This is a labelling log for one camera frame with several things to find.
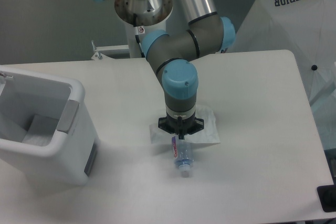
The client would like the white plastic trash can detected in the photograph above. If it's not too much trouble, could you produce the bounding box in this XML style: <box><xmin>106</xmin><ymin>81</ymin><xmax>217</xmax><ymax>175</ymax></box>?
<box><xmin>1</xmin><ymin>66</ymin><xmax>99</xmax><ymax>185</ymax></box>

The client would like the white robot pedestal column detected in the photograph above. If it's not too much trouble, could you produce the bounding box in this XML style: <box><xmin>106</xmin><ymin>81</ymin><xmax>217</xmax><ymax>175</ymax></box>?
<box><xmin>114</xmin><ymin>0</ymin><xmax>174</xmax><ymax>58</ymax></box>

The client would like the black device at table edge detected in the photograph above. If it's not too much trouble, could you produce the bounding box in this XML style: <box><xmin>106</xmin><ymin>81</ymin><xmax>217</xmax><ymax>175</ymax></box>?
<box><xmin>317</xmin><ymin>185</ymin><xmax>335</xmax><ymax>212</ymax></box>

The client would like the white paper bag green stripe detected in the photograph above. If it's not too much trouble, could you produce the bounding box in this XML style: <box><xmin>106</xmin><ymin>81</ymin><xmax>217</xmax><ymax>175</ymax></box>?
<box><xmin>149</xmin><ymin>105</ymin><xmax>220</xmax><ymax>144</ymax></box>

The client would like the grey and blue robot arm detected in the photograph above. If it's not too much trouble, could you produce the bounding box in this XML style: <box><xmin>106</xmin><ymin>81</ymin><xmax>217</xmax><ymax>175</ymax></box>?
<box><xmin>97</xmin><ymin>0</ymin><xmax>235</xmax><ymax>139</ymax></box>

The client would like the clear plastic water bottle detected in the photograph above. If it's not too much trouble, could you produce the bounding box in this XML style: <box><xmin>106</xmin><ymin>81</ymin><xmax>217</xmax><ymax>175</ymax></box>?
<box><xmin>171</xmin><ymin>136</ymin><xmax>194</xmax><ymax>178</ymax></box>

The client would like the white metal base frame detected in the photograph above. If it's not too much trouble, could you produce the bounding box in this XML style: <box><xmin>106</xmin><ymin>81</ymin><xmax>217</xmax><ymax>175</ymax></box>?
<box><xmin>91</xmin><ymin>40</ymin><xmax>145</xmax><ymax>60</ymax></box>

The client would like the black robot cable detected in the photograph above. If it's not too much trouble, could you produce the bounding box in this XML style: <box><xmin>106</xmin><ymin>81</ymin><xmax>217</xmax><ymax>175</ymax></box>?
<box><xmin>132</xmin><ymin>13</ymin><xmax>146</xmax><ymax>58</ymax></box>

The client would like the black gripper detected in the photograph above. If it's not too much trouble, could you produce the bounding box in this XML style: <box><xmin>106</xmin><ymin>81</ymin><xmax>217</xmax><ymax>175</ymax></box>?
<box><xmin>158</xmin><ymin>115</ymin><xmax>204</xmax><ymax>139</ymax></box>

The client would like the white Superior umbrella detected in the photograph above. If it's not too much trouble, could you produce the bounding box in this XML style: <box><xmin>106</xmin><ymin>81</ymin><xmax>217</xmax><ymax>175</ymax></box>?
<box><xmin>228</xmin><ymin>0</ymin><xmax>335</xmax><ymax>99</ymax></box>

